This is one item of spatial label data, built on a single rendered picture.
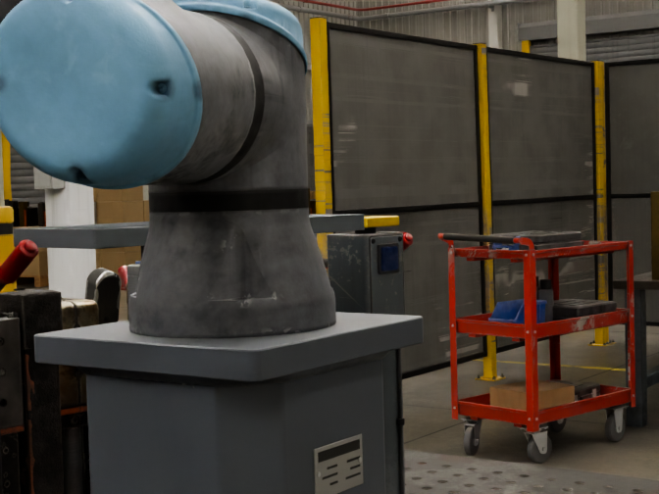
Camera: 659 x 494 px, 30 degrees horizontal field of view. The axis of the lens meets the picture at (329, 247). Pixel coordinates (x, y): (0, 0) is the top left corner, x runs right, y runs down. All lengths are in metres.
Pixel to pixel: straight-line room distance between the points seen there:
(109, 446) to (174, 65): 0.29
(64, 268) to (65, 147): 4.89
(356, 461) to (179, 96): 0.31
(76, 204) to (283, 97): 4.77
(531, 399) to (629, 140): 3.97
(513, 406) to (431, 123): 2.10
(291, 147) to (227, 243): 0.08
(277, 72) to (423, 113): 5.95
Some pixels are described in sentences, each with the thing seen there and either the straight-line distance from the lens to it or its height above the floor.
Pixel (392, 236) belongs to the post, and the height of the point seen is 1.14.
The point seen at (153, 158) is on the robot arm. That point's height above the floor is 1.22.
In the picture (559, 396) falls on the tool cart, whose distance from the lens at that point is 5.39.
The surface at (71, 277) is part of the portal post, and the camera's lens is 5.59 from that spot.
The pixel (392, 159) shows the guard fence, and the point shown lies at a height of 1.32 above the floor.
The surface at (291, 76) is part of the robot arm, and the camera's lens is 0.87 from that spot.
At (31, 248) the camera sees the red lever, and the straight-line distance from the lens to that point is 1.16.
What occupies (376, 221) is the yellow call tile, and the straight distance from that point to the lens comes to 1.46.
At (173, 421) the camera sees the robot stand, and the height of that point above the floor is 1.05.
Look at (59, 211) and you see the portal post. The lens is 5.62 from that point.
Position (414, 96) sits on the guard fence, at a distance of 6.73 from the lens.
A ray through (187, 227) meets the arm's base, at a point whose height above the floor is 1.17.
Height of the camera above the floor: 1.20
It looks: 3 degrees down
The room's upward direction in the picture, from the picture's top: 2 degrees counter-clockwise
